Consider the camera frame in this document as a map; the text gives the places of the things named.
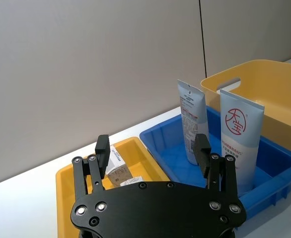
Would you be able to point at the pale blue tube small print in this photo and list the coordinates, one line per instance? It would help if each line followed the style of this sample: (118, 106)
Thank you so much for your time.
(192, 111)

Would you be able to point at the pale blue tube red logo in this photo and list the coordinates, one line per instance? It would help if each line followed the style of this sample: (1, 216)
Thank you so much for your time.
(242, 138)

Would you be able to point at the white and tan carton box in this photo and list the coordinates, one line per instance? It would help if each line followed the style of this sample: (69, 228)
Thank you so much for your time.
(117, 166)

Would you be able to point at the small white printed box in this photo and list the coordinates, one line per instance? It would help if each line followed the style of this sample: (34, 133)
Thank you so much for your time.
(131, 181)

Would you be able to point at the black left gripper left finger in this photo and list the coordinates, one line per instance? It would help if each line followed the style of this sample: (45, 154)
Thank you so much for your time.
(101, 158)

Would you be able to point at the shallow yellow plastic tray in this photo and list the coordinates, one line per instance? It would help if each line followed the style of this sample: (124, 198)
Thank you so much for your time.
(135, 158)

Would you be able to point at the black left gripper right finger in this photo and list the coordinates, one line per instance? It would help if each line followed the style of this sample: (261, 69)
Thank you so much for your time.
(202, 153)

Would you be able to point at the blue plastic tray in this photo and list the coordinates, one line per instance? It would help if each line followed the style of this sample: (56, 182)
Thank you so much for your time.
(170, 148)

